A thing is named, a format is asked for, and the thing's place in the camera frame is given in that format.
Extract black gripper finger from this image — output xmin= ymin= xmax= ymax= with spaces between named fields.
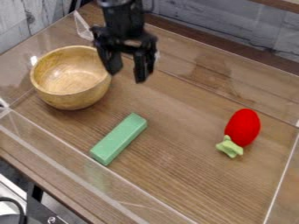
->
xmin=97 ymin=46 xmax=122 ymax=75
xmin=133 ymin=51 xmax=154 ymax=83

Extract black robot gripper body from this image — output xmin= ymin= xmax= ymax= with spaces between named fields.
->
xmin=89 ymin=0 xmax=160 ymax=58

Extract brown wooden bowl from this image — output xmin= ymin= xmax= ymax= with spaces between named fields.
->
xmin=29 ymin=45 xmax=111 ymax=110

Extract green rectangular block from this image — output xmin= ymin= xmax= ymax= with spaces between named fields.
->
xmin=89 ymin=113 xmax=146 ymax=165

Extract red plush strawberry toy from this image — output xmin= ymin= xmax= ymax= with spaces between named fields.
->
xmin=216 ymin=108 xmax=261 ymax=158

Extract clear acrylic corner bracket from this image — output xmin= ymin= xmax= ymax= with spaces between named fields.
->
xmin=73 ymin=10 xmax=93 ymax=41

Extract clear acrylic enclosure walls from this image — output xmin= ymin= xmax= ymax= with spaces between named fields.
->
xmin=0 ymin=17 xmax=299 ymax=224

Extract black table frame leg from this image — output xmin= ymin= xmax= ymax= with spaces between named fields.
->
xmin=25 ymin=182 xmax=79 ymax=224

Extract black cable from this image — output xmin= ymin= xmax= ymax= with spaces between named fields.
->
xmin=0 ymin=197 xmax=27 ymax=224

